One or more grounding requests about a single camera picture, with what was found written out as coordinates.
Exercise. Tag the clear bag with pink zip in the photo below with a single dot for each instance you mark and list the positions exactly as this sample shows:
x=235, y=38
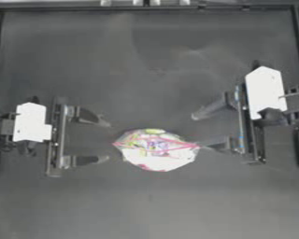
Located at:
x=156, y=160

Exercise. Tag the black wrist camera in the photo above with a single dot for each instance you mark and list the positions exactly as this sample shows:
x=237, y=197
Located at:
x=26, y=147
x=272, y=116

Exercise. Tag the black table frame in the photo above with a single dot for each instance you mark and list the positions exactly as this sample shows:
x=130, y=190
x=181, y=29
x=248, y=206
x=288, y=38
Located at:
x=72, y=7

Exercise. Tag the light metal frame bracket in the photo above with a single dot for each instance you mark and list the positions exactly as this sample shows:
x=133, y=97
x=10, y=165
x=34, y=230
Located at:
x=155, y=2
x=137, y=2
x=105, y=2
x=184, y=2

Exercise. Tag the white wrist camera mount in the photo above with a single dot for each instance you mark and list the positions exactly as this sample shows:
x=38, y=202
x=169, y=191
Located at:
x=264, y=90
x=30, y=121

